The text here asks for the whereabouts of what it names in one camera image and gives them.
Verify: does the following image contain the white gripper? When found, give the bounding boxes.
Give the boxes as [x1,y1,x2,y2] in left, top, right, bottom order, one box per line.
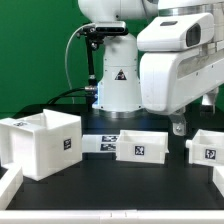
[140,47,224,136]

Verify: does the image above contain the large white drawer housing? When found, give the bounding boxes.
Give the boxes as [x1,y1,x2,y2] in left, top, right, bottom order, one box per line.
[0,109,82,181]

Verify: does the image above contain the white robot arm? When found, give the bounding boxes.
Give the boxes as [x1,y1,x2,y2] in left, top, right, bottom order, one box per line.
[78,0,224,135]

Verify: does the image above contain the white drawer box right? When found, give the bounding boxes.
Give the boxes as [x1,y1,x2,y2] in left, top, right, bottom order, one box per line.
[185,129,224,166]

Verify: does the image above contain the white drawer box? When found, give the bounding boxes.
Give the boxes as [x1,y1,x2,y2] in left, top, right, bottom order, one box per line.
[185,129,224,166]
[116,130,168,164]

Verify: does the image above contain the white drawer box middle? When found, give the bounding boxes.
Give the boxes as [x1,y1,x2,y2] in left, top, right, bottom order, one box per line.
[116,130,168,164]

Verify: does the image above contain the flat white marker plate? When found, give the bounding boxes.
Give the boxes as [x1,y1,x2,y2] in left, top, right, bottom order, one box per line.
[82,134,118,153]

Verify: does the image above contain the black cables at base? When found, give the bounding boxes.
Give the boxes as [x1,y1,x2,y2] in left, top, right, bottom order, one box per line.
[46,87,96,106]

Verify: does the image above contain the black camera on stand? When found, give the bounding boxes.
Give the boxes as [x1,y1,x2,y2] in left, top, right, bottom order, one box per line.
[76,21,128,105]

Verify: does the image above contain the grey camera cable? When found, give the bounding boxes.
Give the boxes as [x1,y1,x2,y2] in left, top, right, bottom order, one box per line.
[64,22,96,104]

